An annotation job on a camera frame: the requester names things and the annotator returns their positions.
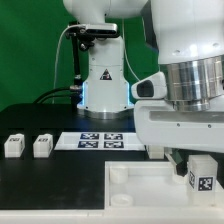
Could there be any white marker base plate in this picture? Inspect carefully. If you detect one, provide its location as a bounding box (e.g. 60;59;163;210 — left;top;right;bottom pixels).
55;132;144;151

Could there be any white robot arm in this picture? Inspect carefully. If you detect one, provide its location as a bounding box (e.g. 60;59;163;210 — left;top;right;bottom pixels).
63;0;224;153

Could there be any white square table top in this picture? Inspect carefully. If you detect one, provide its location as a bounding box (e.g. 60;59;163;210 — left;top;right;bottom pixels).
105;161;224;209

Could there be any white obstacle fence bar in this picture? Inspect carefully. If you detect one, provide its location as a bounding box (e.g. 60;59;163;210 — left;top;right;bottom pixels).
0;210;224;224

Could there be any black camera mount with cables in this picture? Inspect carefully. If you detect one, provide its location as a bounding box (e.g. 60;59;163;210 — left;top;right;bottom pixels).
34;22;119;106

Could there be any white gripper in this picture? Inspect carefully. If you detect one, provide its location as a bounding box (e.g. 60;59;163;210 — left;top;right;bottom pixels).
131;72;224;176

